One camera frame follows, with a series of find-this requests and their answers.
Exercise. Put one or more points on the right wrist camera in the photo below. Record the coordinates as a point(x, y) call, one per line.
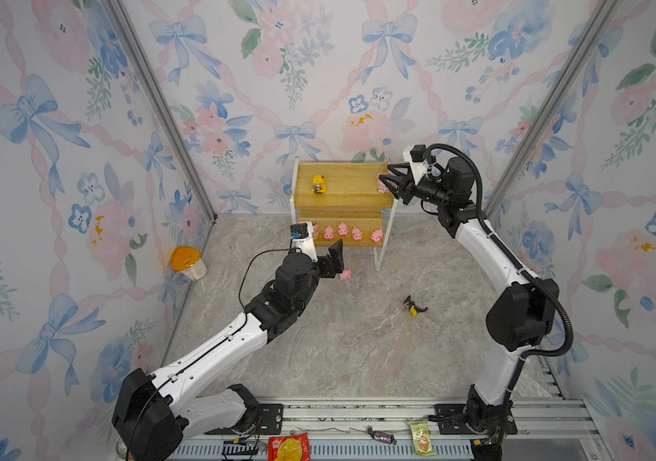
point(420, 164)

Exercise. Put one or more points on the wooden two-tier shelf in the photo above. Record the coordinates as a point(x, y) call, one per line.
point(351, 197)

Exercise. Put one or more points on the red snack packet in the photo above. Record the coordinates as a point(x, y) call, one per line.
point(289, 448)

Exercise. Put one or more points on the pink toy with blue bow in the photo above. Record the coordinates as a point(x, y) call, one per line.
point(382, 188)

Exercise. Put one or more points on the purple wrapped candy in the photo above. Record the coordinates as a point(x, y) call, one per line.
point(381, 436)

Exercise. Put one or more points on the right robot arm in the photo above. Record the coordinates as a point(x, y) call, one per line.
point(527, 319)

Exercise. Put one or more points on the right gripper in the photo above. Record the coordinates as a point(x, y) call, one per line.
point(403, 183)

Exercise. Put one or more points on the yellow bear toy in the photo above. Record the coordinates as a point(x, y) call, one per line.
point(319, 185)

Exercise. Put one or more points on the green snack packet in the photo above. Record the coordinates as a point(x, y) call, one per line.
point(421, 438)

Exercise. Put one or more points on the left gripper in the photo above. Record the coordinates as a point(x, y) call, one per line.
point(328, 271)

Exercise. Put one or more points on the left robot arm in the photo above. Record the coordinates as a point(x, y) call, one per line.
point(156, 412)

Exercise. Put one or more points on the black yellow duck toy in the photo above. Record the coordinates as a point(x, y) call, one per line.
point(413, 308)

